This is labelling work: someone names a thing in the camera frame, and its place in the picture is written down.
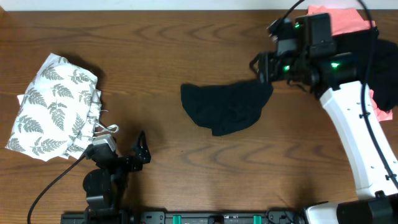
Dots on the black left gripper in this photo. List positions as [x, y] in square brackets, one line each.
[142, 157]

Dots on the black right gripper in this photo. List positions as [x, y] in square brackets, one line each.
[267, 73]

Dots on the black garment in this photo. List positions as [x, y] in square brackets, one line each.
[225, 109]
[383, 73]

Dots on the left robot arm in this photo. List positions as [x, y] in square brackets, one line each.
[105, 186]

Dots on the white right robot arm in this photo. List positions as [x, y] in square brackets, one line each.
[335, 82]

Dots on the coral pink garment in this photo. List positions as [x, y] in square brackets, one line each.
[344, 21]

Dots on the black garment in pile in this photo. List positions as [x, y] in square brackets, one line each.
[383, 73]

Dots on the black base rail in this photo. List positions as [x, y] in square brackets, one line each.
[268, 217]

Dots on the white fern-print drawstring bag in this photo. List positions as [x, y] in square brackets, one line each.
[59, 114]

